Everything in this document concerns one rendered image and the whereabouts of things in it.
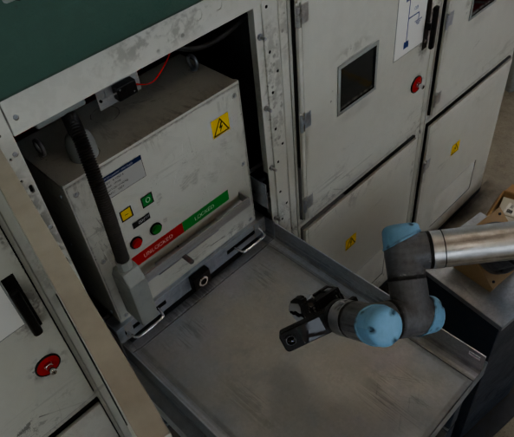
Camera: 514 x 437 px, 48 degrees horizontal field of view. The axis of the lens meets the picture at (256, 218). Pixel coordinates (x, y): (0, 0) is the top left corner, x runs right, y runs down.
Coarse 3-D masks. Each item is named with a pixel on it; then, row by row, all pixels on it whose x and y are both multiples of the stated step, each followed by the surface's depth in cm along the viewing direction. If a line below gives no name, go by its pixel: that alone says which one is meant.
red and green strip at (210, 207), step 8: (224, 192) 155; (216, 200) 154; (224, 200) 156; (208, 208) 153; (216, 208) 155; (192, 216) 150; (200, 216) 152; (184, 224) 149; (192, 224) 151; (168, 232) 146; (176, 232) 148; (160, 240) 145; (168, 240) 147; (152, 248) 144; (160, 248) 146; (136, 256) 141; (144, 256) 143
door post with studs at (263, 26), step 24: (264, 0) 126; (264, 24) 130; (264, 48) 134; (264, 72) 138; (264, 96) 142; (264, 120) 146; (264, 144) 156; (264, 168) 163; (288, 192) 170; (288, 216) 176
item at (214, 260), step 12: (252, 228) 170; (264, 228) 175; (228, 240) 166; (240, 240) 169; (216, 252) 163; (228, 252) 167; (204, 264) 161; (216, 264) 166; (168, 288) 156; (180, 288) 158; (156, 300) 153; (168, 300) 157; (108, 324) 149; (120, 324) 149; (120, 336) 149
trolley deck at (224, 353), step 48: (240, 288) 164; (288, 288) 162; (192, 336) 153; (240, 336) 152; (336, 336) 150; (144, 384) 145; (192, 384) 144; (240, 384) 142; (288, 384) 141; (336, 384) 140; (384, 384) 139; (432, 384) 138; (192, 432) 135; (240, 432) 134; (288, 432) 133; (336, 432) 132; (384, 432) 131; (432, 432) 130
